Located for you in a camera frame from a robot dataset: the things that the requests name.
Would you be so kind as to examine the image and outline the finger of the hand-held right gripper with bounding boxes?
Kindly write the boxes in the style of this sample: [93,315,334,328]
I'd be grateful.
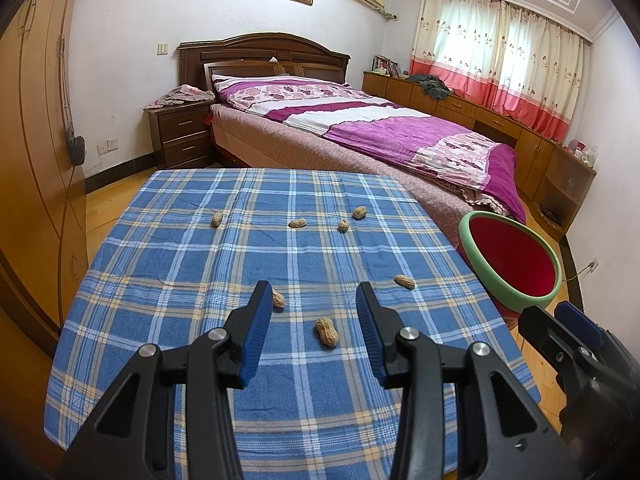
[556,302,603,351]
[518,306,583,378]

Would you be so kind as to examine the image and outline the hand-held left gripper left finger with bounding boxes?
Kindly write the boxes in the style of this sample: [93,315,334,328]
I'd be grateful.
[57,281,273,480]

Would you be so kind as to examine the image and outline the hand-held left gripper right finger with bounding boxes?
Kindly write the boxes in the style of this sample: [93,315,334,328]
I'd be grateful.
[355,282,583,480]

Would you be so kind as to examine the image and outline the large peanut pod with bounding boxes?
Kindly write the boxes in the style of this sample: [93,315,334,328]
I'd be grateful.
[314,317,340,348]

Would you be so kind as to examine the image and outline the red bucket with green rim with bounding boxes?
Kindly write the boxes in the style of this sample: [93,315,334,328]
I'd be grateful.
[458,211,563,313]

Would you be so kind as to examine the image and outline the blue plaid tablecloth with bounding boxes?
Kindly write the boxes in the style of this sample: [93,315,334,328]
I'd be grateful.
[44,167,543,480]

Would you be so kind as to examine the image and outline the group of scattered peanuts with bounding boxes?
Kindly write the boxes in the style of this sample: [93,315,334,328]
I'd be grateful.
[210,206,416,311]

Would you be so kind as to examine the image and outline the small containers on cabinet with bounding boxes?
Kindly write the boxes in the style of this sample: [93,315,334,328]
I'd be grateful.
[565,139,598,166]

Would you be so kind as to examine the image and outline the long wooden cabinet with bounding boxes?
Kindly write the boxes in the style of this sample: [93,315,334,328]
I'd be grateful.
[362,71,597,241]

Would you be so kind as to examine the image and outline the mauve bedspread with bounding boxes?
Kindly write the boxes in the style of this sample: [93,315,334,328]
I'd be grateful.
[210,102,526,253]

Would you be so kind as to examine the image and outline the purple floral quilt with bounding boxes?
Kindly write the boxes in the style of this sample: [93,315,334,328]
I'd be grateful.
[212,74,527,223]

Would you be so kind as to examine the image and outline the dark wooden nightstand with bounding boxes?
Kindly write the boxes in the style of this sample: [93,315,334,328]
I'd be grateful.
[147,100,217,170]

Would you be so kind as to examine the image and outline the pink floral cloth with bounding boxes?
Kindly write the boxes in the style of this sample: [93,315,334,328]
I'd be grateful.
[144,84,217,111]

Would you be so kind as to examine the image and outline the dark clothes pile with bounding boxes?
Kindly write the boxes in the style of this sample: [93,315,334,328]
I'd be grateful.
[407,74,452,99]

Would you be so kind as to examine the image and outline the row of books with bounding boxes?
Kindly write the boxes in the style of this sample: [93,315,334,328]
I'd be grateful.
[372,55,401,78]

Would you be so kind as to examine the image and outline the floral curtain with red hem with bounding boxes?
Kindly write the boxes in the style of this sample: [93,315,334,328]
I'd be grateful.
[409,0,586,143]

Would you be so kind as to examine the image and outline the dark wooden bed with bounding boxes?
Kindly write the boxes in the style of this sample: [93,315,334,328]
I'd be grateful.
[177,32,527,253]

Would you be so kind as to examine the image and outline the wooden wardrobe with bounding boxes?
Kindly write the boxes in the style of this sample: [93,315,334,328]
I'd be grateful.
[0,0,90,357]

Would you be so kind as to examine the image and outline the wall socket with plug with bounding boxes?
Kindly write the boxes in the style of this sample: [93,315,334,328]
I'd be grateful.
[565,257,600,281]

